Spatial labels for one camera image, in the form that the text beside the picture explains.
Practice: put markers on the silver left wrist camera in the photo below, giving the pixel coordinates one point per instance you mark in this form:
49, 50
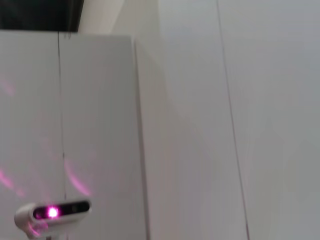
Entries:
62, 208

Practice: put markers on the black panel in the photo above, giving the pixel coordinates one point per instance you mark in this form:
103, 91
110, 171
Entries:
37, 15

